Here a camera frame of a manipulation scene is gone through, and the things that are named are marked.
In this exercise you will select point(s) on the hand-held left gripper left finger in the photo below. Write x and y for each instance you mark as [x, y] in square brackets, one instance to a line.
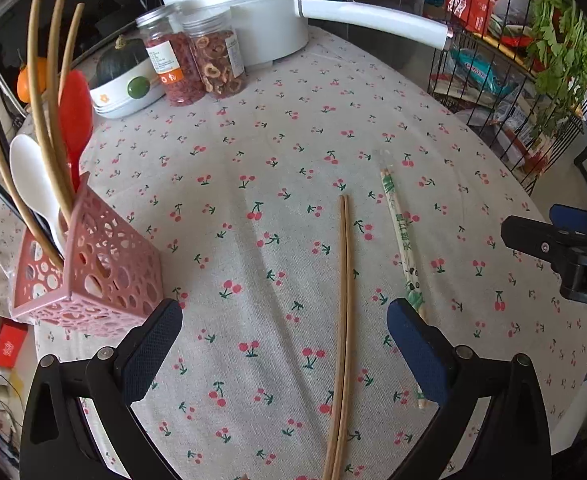
[151, 350]

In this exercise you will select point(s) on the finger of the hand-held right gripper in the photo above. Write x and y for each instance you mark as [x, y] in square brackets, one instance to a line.
[576, 217]
[536, 240]

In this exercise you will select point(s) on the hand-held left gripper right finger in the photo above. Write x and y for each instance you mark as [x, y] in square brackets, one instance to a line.
[416, 350]

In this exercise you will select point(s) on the pink perforated utensil holder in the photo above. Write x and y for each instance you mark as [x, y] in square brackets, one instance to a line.
[108, 270]

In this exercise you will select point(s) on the paper-wrapped chopsticks pair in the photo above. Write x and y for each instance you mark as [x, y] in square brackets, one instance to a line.
[403, 240]

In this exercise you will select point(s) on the bamboo chopstick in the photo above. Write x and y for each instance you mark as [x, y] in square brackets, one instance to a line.
[3, 180]
[348, 260]
[342, 260]
[73, 30]
[49, 70]
[31, 70]

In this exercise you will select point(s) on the white plastic spoon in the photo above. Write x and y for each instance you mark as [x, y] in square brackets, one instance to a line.
[28, 170]

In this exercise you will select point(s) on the red plastic spoon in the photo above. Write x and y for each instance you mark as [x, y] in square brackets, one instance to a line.
[76, 115]

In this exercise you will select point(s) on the red box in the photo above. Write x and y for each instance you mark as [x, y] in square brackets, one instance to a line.
[6, 352]

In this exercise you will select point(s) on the green leafy herb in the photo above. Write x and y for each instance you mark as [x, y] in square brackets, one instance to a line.
[558, 45]

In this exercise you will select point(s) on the pile of snack packets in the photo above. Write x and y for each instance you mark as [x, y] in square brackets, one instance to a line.
[473, 72]

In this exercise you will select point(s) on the cherry print tablecloth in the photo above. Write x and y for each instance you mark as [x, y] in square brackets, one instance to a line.
[273, 210]

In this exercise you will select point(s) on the white bowl with green print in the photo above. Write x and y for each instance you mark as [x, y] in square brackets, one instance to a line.
[118, 97]

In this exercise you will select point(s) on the clear jar of red berries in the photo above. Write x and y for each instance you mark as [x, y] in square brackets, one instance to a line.
[173, 70]

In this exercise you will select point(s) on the dark green pumpkin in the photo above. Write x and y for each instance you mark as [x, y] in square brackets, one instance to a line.
[118, 60]

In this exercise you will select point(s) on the clear jar of dried slices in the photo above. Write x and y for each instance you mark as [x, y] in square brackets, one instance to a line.
[218, 65]

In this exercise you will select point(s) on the orange tangerine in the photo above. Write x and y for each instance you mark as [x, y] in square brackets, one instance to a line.
[23, 85]

